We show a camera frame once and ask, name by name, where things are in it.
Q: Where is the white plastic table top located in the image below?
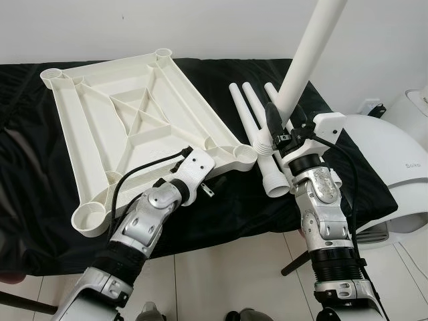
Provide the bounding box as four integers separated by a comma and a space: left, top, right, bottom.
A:
40, 48, 259, 237

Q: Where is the black padded bed cover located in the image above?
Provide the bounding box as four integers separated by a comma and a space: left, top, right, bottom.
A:
0, 59, 395, 276

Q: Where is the white dome appliance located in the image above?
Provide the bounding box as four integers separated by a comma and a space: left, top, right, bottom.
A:
341, 114, 428, 249

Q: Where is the black metal bed leg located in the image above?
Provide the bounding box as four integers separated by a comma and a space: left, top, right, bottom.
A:
281, 255, 318, 276
0, 293, 58, 315

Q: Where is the grey right robot foot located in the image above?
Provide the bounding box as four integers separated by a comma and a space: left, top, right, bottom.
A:
227, 308, 275, 321

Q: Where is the grey robot foot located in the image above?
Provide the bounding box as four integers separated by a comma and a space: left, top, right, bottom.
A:
137, 302, 168, 321
227, 308, 275, 321

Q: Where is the grey left robot foot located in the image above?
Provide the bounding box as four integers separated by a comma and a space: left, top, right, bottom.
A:
137, 302, 168, 321

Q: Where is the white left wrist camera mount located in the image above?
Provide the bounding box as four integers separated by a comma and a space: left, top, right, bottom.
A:
171, 148, 216, 207

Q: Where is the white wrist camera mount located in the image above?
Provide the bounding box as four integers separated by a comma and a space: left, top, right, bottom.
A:
171, 148, 216, 207
298, 112, 346, 151

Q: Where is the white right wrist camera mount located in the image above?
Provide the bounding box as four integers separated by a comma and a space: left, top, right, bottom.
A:
298, 112, 346, 151

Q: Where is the wall socket black plug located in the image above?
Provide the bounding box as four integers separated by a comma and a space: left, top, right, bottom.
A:
361, 99, 387, 120

